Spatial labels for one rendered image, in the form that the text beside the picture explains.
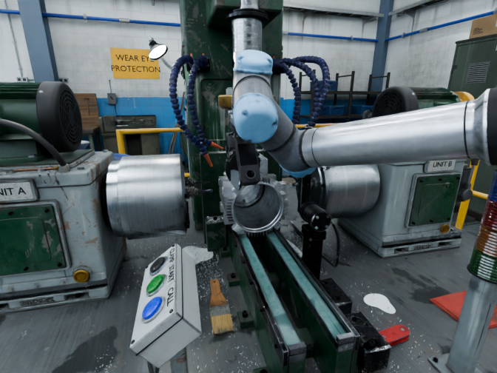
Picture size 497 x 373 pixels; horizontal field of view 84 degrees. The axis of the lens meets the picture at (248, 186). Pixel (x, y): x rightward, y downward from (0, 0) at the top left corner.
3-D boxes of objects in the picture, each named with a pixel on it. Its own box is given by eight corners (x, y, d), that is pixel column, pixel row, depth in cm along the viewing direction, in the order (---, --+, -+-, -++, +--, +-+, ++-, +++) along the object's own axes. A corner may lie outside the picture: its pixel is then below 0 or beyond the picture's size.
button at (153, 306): (151, 312, 37) (142, 305, 37) (168, 298, 37) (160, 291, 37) (149, 329, 35) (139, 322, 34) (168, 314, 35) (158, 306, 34)
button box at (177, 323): (164, 284, 50) (143, 266, 48) (195, 260, 50) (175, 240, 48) (157, 371, 34) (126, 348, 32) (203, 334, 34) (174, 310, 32)
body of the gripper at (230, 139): (251, 149, 77) (257, 111, 68) (257, 170, 71) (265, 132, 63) (223, 150, 75) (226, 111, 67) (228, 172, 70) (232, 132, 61)
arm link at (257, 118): (299, 141, 49) (289, 108, 57) (261, 97, 43) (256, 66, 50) (262, 163, 53) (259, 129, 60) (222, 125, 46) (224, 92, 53)
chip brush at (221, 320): (205, 282, 83) (205, 280, 83) (222, 280, 84) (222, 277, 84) (213, 337, 64) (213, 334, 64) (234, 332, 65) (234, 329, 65)
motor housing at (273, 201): (219, 214, 102) (217, 163, 96) (269, 210, 105) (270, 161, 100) (226, 240, 83) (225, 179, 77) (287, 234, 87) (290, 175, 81)
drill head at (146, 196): (89, 223, 95) (75, 151, 88) (197, 214, 103) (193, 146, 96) (60, 263, 72) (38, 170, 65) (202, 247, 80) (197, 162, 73)
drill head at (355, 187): (273, 207, 110) (275, 143, 103) (364, 199, 119) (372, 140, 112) (299, 236, 87) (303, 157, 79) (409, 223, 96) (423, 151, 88)
